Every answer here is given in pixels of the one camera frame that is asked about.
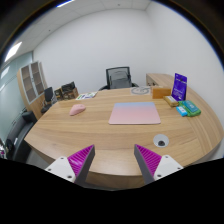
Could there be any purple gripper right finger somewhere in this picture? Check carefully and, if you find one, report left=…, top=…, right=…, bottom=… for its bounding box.
left=134, top=144, right=182, bottom=184

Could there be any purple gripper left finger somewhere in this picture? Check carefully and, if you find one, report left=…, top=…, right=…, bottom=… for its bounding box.
left=46, top=145, right=95, bottom=186

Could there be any pink computer mouse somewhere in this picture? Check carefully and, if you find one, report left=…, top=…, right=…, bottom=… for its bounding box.
left=69, top=104, right=86, bottom=116

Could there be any pink gradient mouse pad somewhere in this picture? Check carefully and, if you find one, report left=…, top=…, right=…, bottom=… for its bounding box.
left=109, top=102, right=161, bottom=125

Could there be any blue small packet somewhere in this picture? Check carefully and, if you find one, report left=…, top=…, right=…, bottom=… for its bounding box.
left=176, top=106, right=187, bottom=117

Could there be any green packet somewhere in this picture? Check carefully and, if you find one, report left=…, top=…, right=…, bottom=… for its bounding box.
left=179, top=100, right=201, bottom=117

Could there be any green white leaflet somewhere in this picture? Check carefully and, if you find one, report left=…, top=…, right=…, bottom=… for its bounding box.
left=76, top=92, right=97, bottom=100

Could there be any orange brown box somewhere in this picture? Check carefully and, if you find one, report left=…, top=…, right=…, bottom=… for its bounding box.
left=152, top=86, right=171, bottom=99

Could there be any round grey coaster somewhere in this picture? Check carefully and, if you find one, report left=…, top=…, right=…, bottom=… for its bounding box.
left=130, top=86, right=151, bottom=95

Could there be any purple standing card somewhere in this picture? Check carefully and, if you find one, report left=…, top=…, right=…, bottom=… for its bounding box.
left=172, top=73, right=187, bottom=101

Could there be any black box on shelf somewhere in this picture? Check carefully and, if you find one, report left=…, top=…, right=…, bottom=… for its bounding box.
left=61, top=82, right=75, bottom=93

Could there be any black side chair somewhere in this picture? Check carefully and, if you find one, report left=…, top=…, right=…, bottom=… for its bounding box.
left=41, top=87, right=57, bottom=114

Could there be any wooden side credenza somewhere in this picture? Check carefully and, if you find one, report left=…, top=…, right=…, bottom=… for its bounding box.
left=146, top=73, right=174, bottom=88

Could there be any black mesh office chair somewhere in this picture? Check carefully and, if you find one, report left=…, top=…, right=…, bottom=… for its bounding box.
left=100, top=66, right=137, bottom=91

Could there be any wooden glass-door cabinet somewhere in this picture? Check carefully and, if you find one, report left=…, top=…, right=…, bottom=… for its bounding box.
left=17, top=61, right=47, bottom=120

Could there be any desk cable grommet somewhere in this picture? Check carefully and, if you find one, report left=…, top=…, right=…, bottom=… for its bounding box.
left=153, top=134, right=169, bottom=148

